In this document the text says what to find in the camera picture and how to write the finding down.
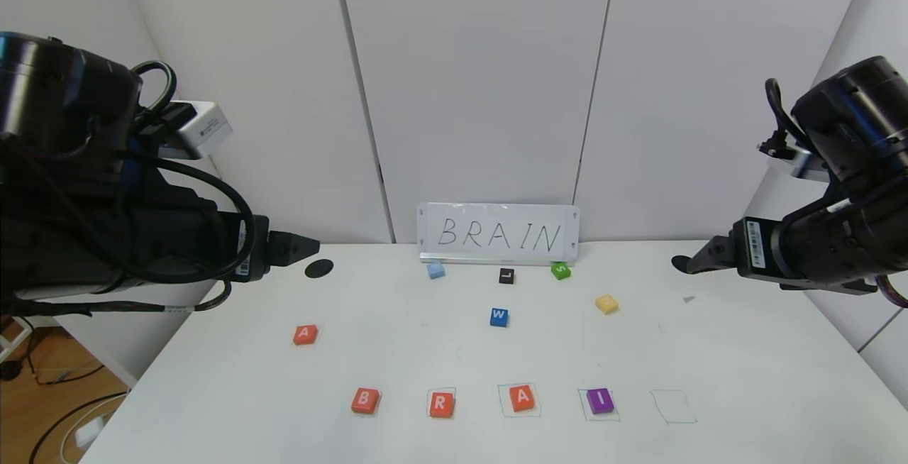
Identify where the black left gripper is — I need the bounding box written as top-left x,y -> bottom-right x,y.
151,201 -> 321,285

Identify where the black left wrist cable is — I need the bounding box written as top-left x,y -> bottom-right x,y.
106,60 -> 258,287

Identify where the white BRAIN whiteboard sign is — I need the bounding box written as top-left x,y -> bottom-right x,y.
416,202 -> 580,266

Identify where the white power adapter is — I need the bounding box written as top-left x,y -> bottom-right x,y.
74,418 -> 106,449

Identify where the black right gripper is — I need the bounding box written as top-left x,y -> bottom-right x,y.
671,197 -> 880,295

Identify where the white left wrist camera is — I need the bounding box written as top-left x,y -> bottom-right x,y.
165,100 -> 233,160

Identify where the orange block letter B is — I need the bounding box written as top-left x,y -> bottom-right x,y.
351,387 -> 382,415

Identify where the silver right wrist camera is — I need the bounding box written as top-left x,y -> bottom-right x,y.
758,139 -> 831,182

